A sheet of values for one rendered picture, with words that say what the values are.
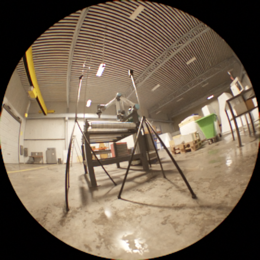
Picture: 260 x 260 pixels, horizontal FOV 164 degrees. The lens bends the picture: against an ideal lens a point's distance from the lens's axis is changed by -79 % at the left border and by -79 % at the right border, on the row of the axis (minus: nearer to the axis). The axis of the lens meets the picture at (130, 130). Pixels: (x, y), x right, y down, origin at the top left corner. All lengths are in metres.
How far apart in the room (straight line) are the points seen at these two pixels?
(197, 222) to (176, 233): 0.10
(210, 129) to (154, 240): 3.06
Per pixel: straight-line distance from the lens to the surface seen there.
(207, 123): 3.17
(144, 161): 1.64
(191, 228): 0.48
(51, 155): 11.82
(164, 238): 0.46
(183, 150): 2.92
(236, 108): 1.85
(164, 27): 9.27
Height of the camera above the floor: 0.39
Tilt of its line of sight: 14 degrees up
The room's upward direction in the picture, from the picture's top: 11 degrees counter-clockwise
